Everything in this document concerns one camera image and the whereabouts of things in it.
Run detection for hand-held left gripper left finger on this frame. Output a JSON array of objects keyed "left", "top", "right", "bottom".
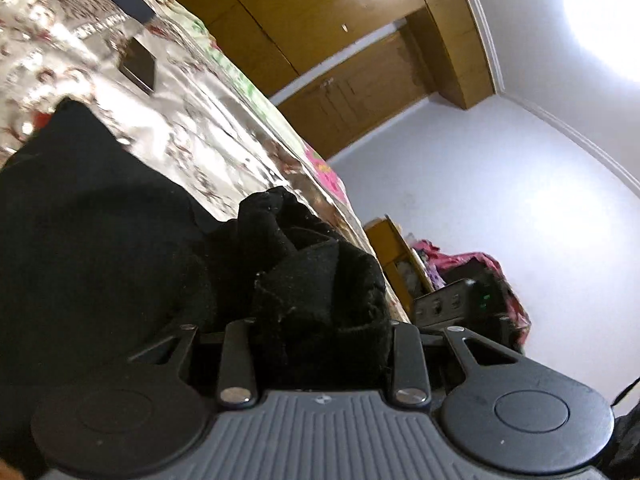
[{"left": 127, "top": 319, "right": 259, "bottom": 408}]

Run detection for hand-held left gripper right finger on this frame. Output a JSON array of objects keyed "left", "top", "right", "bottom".
[{"left": 390, "top": 324, "right": 524, "bottom": 408}]

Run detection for black pants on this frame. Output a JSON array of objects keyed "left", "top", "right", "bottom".
[{"left": 0, "top": 99, "right": 394, "bottom": 466}]

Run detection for pink floral cloth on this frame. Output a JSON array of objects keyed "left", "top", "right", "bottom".
[{"left": 410, "top": 239, "right": 532, "bottom": 349}]

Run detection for wooden nightstand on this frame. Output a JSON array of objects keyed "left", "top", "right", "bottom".
[{"left": 364, "top": 214, "right": 436, "bottom": 324}]

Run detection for floral satin quilt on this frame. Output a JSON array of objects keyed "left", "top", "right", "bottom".
[{"left": 0, "top": 0, "right": 416, "bottom": 324}]

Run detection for dark cloth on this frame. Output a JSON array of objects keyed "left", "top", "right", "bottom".
[{"left": 611, "top": 400, "right": 640, "bottom": 479}]

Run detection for wooden door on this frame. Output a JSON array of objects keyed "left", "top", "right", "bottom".
[{"left": 279, "top": 30, "right": 442, "bottom": 161}]

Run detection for black phone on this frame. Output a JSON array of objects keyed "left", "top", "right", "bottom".
[{"left": 118, "top": 37, "right": 157, "bottom": 96}]

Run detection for yellow wooden wardrobe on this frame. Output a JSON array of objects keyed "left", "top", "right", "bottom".
[{"left": 172, "top": 0, "right": 499, "bottom": 111}]

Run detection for dark blue notebook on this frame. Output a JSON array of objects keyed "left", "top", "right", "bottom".
[{"left": 102, "top": 0, "right": 157, "bottom": 24}]

